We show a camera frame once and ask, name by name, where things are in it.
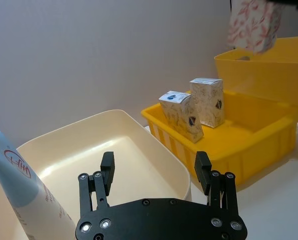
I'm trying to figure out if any shallow yellow plastic bin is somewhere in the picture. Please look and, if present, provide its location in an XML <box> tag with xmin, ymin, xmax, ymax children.
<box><xmin>140</xmin><ymin>89</ymin><xmax>298</xmax><ymax>194</ymax></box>

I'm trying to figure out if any white and blue tube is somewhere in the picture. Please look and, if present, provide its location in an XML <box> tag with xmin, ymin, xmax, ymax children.
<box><xmin>0</xmin><ymin>126</ymin><xmax>81</xmax><ymax>240</ymax></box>

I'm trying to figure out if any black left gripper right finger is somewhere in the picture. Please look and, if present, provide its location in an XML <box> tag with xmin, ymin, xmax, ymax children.
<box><xmin>194</xmin><ymin>150</ymin><xmax>240</xmax><ymax>219</ymax></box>

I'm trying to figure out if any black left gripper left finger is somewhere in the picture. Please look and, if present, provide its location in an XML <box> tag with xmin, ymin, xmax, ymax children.
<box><xmin>78</xmin><ymin>151</ymin><xmax>116</xmax><ymax>219</ymax></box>

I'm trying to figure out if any small patterned beige carton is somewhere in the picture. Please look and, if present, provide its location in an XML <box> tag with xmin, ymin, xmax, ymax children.
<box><xmin>158</xmin><ymin>90</ymin><xmax>205</xmax><ymax>144</ymax></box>
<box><xmin>189</xmin><ymin>77</ymin><xmax>226</xmax><ymax>129</ymax></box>

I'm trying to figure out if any tall yellow plastic bin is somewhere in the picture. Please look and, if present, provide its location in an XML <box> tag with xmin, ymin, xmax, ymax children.
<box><xmin>213</xmin><ymin>35</ymin><xmax>298</xmax><ymax>123</ymax></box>

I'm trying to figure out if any cream plastic bin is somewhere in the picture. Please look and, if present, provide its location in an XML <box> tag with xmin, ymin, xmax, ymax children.
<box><xmin>0</xmin><ymin>109</ymin><xmax>193</xmax><ymax>240</ymax></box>

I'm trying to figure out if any white pouch with pink leaves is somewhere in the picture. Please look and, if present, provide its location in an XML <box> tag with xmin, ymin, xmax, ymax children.
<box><xmin>226</xmin><ymin>0</ymin><xmax>285</xmax><ymax>55</ymax></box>

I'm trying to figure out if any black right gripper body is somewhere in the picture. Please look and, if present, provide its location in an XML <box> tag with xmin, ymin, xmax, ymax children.
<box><xmin>265</xmin><ymin>0</ymin><xmax>298</xmax><ymax>11</ymax></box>

